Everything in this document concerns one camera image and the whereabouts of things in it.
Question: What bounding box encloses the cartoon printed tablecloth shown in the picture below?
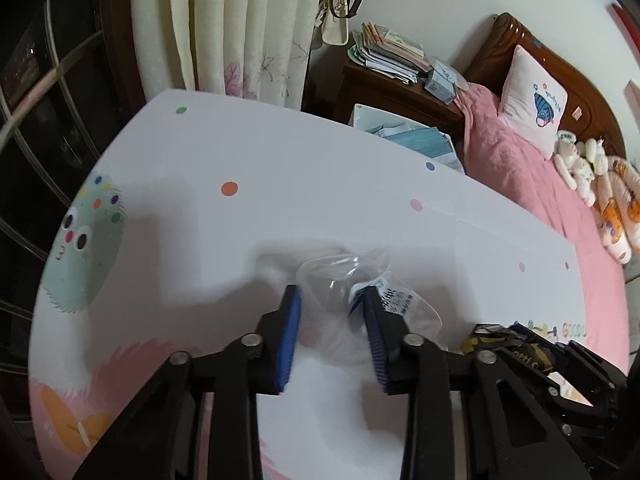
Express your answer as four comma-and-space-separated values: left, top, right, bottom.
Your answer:
27, 89, 591, 480

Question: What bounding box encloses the wooden bed headboard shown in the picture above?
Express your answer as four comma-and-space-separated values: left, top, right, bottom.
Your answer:
462, 12, 628, 161

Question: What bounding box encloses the cream floral curtain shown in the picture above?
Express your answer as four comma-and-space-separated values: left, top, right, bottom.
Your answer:
131, 0, 321, 111

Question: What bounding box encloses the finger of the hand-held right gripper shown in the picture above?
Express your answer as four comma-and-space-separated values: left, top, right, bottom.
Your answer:
510, 321, 551, 346
545, 340, 631, 441

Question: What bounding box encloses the cream handbag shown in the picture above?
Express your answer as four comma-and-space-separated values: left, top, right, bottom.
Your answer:
320, 0, 381, 48

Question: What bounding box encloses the stack of books and papers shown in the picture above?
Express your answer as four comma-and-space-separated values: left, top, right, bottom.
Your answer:
347, 21, 433, 83

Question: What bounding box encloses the pink fleece blanket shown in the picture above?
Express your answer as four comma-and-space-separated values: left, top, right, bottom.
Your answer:
452, 82, 640, 376

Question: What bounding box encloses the bear printed bolster pillow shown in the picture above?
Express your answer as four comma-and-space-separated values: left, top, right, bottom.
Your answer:
592, 156, 640, 266

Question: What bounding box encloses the clear plastic bag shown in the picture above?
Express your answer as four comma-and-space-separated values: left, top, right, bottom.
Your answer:
295, 252, 443, 356

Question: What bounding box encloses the wooden nightstand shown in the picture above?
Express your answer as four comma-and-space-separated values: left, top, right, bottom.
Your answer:
305, 57, 466, 131

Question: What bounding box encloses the dark foil wrapper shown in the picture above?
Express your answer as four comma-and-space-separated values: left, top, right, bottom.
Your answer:
460, 322, 568, 376

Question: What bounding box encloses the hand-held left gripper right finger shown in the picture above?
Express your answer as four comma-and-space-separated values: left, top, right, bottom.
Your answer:
362, 287, 593, 480

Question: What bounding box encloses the white and yellow plush toy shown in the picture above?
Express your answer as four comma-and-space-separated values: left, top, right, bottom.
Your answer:
580, 137, 613, 181

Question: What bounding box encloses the white plastic box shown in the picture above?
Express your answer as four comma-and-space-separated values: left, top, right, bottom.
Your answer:
347, 103, 466, 173

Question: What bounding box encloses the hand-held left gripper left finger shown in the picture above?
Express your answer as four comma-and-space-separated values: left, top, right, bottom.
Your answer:
72, 284, 304, 480

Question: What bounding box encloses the light blue box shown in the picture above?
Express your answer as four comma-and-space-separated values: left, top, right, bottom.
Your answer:
425, 57, 468, 105

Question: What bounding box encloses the white cartoon pillow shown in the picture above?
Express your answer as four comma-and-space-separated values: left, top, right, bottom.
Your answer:
499, 44, 569, 153

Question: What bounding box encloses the blue face mask pack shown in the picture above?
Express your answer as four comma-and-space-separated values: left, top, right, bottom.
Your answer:
370, 122, 453, 161

